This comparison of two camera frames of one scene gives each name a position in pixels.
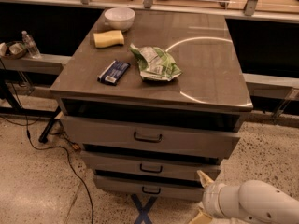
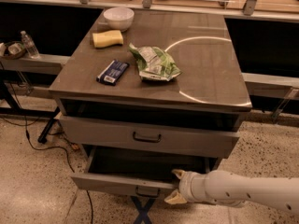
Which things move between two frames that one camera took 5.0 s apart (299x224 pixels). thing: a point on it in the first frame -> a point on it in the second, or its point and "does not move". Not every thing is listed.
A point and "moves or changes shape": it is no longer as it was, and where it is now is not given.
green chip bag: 155,63 does not move
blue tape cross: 143,211 does not move
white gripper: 210,196 -> 186,185
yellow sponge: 108,38 does not move
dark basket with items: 12,49 does not move
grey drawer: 150,166 moves or changes shape
